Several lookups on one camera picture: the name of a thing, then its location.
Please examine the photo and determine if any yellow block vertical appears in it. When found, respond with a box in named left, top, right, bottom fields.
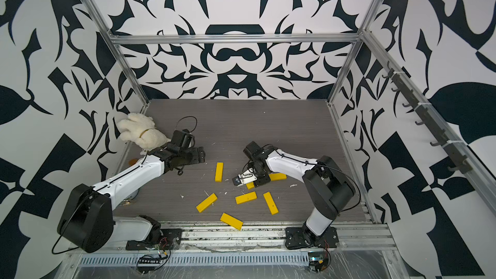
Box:
left=269, top=173, right=287, bottom=182
left=196, top=193, right=218, bottom=213
left=214, top=162, right=223, bottom=182

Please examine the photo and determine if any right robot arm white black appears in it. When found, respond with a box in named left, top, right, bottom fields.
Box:
left=232, top=142, right=360, bottom=250

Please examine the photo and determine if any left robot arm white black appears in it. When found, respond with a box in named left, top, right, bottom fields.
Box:
left=57, top=130, right=205, bottom=253

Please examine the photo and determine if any white plush teddy bear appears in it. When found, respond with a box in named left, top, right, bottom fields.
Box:
left=116, top=113, right=171, bottom=151

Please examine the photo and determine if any small brown white plush toy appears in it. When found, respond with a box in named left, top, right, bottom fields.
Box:
left=128, top=158, right=139, bottom=166

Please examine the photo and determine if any yellow block front edge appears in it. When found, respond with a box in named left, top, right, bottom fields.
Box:
left=220, top=213, right=244, bottom=231

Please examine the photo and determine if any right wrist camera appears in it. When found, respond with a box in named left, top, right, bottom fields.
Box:
left=232, top=169, right=257, bottom=187

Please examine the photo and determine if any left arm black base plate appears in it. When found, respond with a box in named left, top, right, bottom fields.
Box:
left=125, top=228, right=183, bottom=251

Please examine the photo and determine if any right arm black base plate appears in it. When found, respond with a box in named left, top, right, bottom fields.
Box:
left=285, top=225, right=339, bottom=250

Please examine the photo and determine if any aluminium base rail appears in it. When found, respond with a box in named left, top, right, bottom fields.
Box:
left=104, top=221, right=396, bottom=254

